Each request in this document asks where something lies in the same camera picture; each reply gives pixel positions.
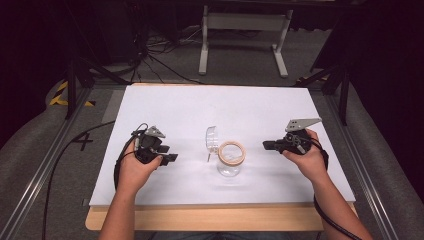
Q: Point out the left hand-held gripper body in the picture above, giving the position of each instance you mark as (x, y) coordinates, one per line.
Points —
(148, 146)

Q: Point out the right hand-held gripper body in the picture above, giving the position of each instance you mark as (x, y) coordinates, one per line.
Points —
(297, 138)

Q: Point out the clear glass jar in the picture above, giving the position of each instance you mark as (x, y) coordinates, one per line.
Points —
(231, 159)

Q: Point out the clear glass jar lid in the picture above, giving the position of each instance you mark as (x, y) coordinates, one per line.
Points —
(211, 139)

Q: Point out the person's right hand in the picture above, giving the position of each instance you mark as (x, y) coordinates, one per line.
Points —
(308, 160)

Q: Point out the person's left hand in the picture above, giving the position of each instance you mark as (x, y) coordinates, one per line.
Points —
(137, 171)

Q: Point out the white table board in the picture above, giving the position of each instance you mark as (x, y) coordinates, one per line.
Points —
(220, 113)

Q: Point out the black metal stand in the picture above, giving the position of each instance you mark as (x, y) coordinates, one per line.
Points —
(335, 83)
(80, 80)

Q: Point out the yellow black floor tape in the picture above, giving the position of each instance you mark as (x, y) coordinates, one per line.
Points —
(63, 96)

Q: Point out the aluminium floor rail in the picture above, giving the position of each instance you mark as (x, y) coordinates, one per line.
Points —
(360, 166)
(40, 170)

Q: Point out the white metal table frame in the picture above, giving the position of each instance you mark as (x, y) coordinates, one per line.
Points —
(245, 36)

